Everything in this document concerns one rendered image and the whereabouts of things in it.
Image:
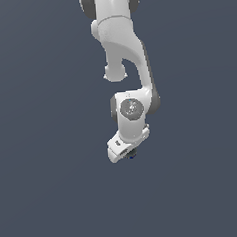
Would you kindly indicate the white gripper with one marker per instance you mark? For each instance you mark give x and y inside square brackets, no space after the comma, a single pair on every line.
[121,147]

